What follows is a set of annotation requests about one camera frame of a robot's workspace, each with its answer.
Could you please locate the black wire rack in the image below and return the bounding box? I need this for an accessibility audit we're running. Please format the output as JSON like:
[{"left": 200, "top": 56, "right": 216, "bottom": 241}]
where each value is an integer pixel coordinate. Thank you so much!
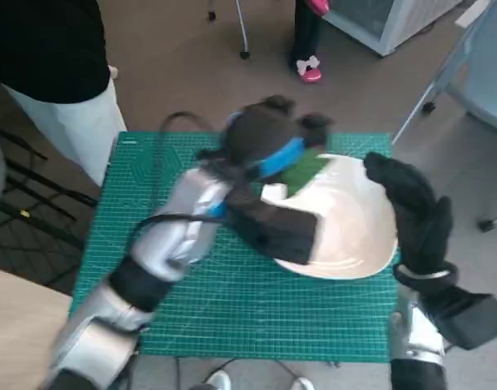
[{"left": 0, "top": 121, "right": 99, "bottom": 249}]

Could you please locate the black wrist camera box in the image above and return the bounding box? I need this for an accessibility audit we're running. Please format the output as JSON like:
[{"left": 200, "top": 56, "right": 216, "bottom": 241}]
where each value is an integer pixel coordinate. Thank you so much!
[
  {"left": 226, "top": 184, "right": 319, "bottom": 266},
  {"left": 418, "top": 284, "right": 497, "bottom": 352}
]

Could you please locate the blue grey wheeled chair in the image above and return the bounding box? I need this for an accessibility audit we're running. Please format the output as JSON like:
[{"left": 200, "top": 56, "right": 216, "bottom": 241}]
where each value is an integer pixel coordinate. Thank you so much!
[{"left": 390, "top": 0, "right": 497, "bottom": 233}]

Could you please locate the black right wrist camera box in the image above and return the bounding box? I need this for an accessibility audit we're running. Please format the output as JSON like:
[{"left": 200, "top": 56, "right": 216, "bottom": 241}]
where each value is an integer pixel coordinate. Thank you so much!
[{"left": 418, "top": 284, "right": 497, "bottom": 352}]

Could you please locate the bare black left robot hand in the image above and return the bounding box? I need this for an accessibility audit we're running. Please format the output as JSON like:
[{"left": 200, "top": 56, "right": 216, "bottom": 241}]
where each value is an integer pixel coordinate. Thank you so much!
[{"left": 222, "top": 95, "right": 335, "bottom": 180}]

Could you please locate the white cabinet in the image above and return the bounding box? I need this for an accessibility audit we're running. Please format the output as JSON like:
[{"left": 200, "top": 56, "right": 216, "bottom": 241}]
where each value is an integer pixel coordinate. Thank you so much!
[{"left": 321, "top": 0, "right": 465, "bottom": 58}]

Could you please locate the person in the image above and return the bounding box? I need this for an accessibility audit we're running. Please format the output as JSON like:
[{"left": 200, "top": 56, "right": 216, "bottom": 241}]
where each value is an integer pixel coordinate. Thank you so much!
[
  {"left": 0, "top": 0, "right": 128, "bottom": 188},
  {"left": 291, "top": 0, "right": 331, "bottom": 85}
]

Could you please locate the green cutting mat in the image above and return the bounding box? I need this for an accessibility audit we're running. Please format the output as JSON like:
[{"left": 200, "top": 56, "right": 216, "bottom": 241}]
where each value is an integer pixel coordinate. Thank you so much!
[{"left": 69, "top": 130, "right": 400, "bottom": 364}]

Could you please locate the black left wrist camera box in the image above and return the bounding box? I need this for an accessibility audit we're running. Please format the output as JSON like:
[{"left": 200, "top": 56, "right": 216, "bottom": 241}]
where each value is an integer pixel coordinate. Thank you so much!
[{"left": 226, "top": 184, "right": 319, "bottom": 266}]

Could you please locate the white square plate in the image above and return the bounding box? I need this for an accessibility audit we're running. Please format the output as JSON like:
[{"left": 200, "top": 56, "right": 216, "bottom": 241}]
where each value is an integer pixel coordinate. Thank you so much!
[{"left": 259, "top": 153, "right": 399, "bottom": 281}]

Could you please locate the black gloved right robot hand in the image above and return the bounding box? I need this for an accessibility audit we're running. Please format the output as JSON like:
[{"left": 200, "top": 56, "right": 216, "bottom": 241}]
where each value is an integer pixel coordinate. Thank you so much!
[{"left": 362, "top": 152, "right": 453, "bottom": 280}]

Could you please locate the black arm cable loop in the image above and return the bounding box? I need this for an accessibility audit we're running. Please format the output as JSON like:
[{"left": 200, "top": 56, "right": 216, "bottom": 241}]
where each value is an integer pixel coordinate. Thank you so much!
[{"left": 158, "top": 110, "right": 219, "bottom": 137}]

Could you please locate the metal frame leg with casters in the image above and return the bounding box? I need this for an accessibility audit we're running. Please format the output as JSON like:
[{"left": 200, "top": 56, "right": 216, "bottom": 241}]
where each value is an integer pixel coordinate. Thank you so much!
[{"left": 207, "top": 0, "right": 252, "bottom": 61}]

